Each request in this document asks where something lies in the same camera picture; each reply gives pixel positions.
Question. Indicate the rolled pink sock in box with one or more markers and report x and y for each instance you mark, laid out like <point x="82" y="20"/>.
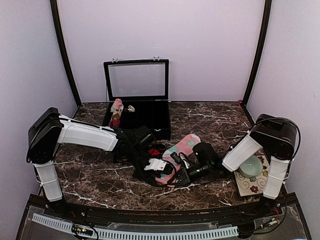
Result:
<point x="116" y="110"/>

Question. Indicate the black display box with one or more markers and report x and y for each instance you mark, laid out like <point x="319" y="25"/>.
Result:
<point x="143" y="84"/>

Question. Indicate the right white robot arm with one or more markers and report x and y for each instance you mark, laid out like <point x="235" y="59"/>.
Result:
<point x="278" y="137"/>

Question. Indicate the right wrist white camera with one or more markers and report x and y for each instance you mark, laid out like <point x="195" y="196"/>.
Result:
<point x="186" y="162"/>

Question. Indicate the pale green bowl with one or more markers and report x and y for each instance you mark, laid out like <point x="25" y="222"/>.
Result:
<point x="252" y="167"/>

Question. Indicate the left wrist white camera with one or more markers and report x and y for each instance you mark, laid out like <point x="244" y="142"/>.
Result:
<point x="155" y="164"/>

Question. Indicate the black frame post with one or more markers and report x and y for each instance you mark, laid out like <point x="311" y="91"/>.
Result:
<point x="63" y="51"/>
<point x="258" y="52"/>

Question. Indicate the black front rail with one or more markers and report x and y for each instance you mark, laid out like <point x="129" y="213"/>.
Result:
<point x="91" y="212"/>

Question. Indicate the small white ring object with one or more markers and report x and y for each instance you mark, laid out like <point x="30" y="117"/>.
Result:
<point x="131" y="108"/>

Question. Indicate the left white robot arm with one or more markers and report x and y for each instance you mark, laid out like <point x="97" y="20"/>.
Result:
<point x="53" y="129"/>

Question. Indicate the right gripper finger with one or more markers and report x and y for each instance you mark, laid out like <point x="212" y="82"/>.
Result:
<point x="176" y="158"/>
<point x="180" y="179"/>

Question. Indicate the small circuit board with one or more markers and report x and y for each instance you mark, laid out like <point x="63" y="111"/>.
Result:
<point x="81" y="230"/>

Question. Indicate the pink patterned sock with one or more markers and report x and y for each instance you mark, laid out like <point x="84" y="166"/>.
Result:
<point x="184" y="146"/>

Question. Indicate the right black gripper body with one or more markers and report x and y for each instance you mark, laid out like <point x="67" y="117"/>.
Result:
<point x="205" y="168"/>

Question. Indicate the white slotted cable duct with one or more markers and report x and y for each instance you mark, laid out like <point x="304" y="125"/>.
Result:
<point x="121" y="231"/>

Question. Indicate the left black frame post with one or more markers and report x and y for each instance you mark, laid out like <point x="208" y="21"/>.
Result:
<point x="63" y="51"/>

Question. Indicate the right black frame post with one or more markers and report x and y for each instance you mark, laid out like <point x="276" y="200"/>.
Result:
<point x="258" y="52"/>

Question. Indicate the black argyle sock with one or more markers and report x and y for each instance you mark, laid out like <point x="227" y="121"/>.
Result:
<point x="153" y="152"/>

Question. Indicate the floral patterned mat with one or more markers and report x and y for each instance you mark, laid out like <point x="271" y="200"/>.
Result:
<point x="252" y="186"/>

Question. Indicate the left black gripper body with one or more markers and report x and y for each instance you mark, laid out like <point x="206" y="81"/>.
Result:
<point x="135" y="155"/>

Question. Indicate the wrist white camera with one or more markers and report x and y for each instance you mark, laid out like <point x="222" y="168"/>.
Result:
<point x="186" y="162"/>
<point x="155" y="164"/>

